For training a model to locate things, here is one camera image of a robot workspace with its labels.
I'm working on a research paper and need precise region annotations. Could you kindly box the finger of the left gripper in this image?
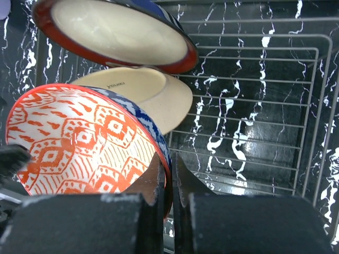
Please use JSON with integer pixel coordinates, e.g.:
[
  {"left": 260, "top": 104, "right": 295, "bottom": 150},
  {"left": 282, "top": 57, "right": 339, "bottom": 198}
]
[{"left": 1, "top": 144, "right": 32, "bottom": 187}]

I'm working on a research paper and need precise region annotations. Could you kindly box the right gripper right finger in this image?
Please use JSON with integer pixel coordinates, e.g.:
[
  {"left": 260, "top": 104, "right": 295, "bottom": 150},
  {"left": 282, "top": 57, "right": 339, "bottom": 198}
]
[{"left": 172, "top": 153, "right": 333, "bottom": 253}]

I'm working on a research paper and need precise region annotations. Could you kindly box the black wire dish rack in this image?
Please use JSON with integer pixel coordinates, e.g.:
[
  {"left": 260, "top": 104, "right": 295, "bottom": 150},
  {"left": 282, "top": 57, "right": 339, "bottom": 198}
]
[{"left": 34, "top": 0, "right": 339, "bottom": 254}]

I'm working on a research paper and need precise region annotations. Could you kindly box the cream floral plate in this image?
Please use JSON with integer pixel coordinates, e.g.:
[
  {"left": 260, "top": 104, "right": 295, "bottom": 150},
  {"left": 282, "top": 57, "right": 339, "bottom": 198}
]
[{"left": 71, "top": 67, "right": 193, "bottom": 134}]

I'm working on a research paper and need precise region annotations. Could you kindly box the blue white patterned bowl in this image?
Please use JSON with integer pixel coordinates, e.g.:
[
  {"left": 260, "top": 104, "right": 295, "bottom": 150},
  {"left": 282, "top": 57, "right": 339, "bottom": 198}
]
[{"left": 5, "top": 84, "right": 172, "bottom": 214}]

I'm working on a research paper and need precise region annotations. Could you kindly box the lavender plastic cup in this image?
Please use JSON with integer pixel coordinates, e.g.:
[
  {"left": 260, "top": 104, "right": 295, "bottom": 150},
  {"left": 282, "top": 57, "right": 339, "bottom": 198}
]
[{"left": 0, "top": 0, "right": 11, "bottom": 20}]

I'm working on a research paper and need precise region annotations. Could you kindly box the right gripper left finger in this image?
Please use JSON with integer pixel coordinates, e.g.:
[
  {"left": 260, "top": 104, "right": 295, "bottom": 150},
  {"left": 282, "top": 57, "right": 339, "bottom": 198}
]
[{"left": 1, "top": 156, "right": 165, "bottom": 253}]

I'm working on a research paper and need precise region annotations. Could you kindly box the red rimmed cream plate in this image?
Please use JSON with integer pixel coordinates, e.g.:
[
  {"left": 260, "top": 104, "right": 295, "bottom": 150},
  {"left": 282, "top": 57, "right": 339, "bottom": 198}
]
[{"left": 32, "top": 1, "right": 199, "bottom": 74}]

